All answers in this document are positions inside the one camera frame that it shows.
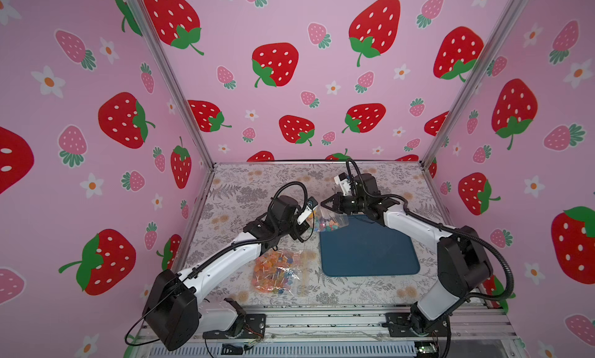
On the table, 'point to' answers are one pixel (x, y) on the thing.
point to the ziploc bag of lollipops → (278, 271)
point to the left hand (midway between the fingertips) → (305, 214)
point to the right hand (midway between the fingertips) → (318, 207)
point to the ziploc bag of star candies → (325, 220)
